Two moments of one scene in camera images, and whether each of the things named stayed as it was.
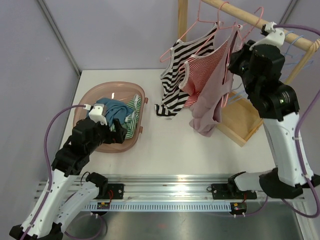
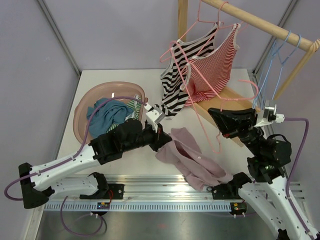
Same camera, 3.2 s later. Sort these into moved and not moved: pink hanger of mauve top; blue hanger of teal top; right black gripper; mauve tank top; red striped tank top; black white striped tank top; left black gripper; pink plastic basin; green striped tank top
Moved: blue hanger of teal top; pink hanger of mauve top; left black gripper; right black gripper; mauve tank top
Not moved: pink plastic basin; red striped tank top; black white striped tank top; green striped tank top
